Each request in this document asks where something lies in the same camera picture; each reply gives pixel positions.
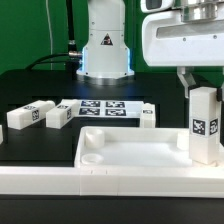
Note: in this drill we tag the white desk top tray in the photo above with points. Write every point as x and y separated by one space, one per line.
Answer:
133 147

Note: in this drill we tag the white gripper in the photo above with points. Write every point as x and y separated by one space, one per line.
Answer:
169 42

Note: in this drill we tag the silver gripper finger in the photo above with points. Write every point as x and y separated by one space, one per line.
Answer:
220 90

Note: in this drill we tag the white marker sheet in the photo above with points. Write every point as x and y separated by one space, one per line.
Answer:
104 108

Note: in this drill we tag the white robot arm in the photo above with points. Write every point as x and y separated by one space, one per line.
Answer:
106 58

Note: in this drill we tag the white L-shaped fence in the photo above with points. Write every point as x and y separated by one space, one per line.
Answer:
197 181

